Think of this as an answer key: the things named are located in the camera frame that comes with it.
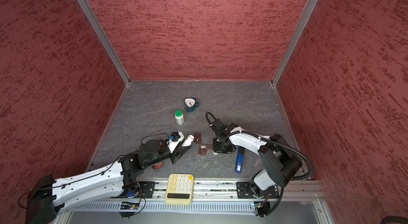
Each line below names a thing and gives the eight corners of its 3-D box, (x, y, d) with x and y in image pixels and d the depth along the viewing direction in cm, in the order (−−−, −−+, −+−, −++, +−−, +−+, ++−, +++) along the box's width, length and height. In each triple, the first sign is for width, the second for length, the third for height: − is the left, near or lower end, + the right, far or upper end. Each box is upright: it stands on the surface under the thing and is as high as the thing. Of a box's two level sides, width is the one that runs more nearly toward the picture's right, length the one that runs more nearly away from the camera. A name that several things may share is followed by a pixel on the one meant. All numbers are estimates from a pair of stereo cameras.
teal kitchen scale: (188, 113, 104) (188, 110, 101) (182, 103, 109) (181, 100, 106) (200, 107, 107) (200, 104, 104) (193, 98, 113) (192, 94, 109)
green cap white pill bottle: (177, 124, 99) (174, 116, 91) (178, 118, 102) (175, 110, 94) (183, 125, 99) (181, 116, 91) (184, 118, 102) (182, 110, 94)
